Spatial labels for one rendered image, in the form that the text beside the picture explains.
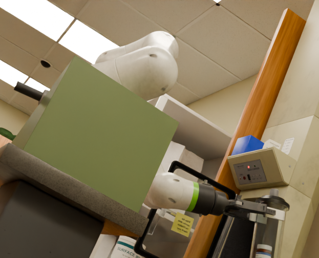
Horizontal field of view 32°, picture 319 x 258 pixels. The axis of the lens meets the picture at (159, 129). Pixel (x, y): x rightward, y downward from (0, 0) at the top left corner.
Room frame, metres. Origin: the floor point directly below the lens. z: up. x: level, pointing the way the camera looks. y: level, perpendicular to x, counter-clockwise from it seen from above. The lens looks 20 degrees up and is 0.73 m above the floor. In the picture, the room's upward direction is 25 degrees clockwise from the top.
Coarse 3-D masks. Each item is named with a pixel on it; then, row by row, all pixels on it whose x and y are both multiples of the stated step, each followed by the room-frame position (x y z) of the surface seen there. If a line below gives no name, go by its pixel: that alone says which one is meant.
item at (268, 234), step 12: (276, 204) 1.62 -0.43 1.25; (288, 204) 1.63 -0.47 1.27; (264, 228) 1.63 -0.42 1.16; (276, 228) 1.62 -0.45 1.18; (252, 240) 1.66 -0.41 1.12; (264, 240) 1.62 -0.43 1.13; (276, 240) 1.62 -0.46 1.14; (252, 252) 1.65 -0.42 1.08; (264, 252) 1.62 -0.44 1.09; (276, 252) 1.62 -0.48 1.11
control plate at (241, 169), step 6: (246, 162) 2.01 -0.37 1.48; (252, 162) 1.98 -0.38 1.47; (258, 162) 1.94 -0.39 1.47; (240, 168) 2.07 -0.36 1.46; (246, 168) 2.03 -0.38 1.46; (252, 168) 1.99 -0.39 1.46; (258, 168) 1.96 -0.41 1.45; (240, 174) 2.09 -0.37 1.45; (246, 174) 2.05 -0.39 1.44; (252, 174) 2.01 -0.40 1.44; (258, 174) 1.98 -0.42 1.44; (264, 174) 1.94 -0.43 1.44; (240, 180) 2.11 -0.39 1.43; (246, 180) 2.07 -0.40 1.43; (252, 180) 2.03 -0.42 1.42; (258, 180) 1.99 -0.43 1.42; (264, 180) 1.96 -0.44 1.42
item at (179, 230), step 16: (192, 176) 2.11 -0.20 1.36; (224, 192) 2.14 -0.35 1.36; (160, 208) 2.10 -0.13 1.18; (160, 224) 2.11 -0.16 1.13; (176, 224) 2.12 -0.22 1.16; (192, 224) 2.13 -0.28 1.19; (208, 224) 2.14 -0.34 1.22; (144, 240) 2.10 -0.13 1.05; (160, 240) 2.11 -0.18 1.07; (176, 240) 2.12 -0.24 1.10; (192, 240) 2.13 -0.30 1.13; (208, 240) 2.14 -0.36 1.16; (160, 256) 2.12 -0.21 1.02; (176, 256) 2.13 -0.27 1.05; (192, 256) 2.14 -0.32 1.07
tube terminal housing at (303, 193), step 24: (312, 120) 1.86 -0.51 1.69; (312, 144) 1.87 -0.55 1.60; (312, 168) 1.88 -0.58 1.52; (240, 192) 2.16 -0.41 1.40; (264, 192) 1.99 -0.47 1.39; (288, 192) 1.87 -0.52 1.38; (312, 192) 1.89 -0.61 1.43; (288, 216) 1.88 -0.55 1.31; (312, 216) 2.03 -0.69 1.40; (288, 240) 1.89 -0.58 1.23
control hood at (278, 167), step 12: (240, 156) 2.04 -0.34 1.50; (252, 156) 1.96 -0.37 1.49; (264, 156) 1.89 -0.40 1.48; (276, 156) 1.84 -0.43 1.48; (288, 156) 1.85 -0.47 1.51; (264, 168) 1.93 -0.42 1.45; (276, 168) 1.86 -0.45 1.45; (288, 168) 1.85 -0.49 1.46; (276, 180) 1.89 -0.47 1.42; (288, 180) 1.86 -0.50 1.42
